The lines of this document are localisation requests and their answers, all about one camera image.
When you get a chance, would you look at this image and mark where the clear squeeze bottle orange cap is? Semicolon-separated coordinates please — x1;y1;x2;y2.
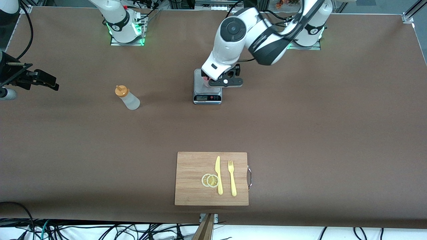
115;85;140;111

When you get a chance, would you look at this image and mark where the silver digital kitchen scale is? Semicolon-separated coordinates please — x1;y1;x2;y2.
193;68;223;105

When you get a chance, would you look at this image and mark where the grey power strip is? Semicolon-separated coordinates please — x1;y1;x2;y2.
194;0;244;11

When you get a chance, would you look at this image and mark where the yellow plastic knife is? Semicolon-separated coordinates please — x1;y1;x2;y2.
215;156;224;195

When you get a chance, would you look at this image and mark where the yellow plastic fork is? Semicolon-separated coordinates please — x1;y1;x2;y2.
228;160;237;197

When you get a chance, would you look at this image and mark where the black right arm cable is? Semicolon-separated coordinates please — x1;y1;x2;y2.
15;0;34;61

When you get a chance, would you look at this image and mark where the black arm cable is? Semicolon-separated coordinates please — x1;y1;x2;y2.
226;0;321;64
15;0;34;61

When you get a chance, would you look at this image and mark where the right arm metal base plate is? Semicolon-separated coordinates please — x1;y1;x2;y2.
110;15;146;46

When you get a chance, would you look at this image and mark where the black looped floor cable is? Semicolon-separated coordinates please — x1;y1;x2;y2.
0;201;35;240

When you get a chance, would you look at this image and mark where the teal floor cable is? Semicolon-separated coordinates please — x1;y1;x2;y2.
40;219;50;240

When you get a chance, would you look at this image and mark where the wooden cutting board metal handle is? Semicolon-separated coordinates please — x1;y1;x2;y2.
174;152;253;206

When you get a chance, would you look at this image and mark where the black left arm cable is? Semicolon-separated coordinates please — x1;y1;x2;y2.
226;0;321;64

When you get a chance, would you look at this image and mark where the wooden post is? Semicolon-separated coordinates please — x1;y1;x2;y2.
192;213;216;240

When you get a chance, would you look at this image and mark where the small metal bracket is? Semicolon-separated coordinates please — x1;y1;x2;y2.
199;213;219;224

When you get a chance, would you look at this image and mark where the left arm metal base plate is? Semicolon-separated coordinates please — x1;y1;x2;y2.
286;18;322;50

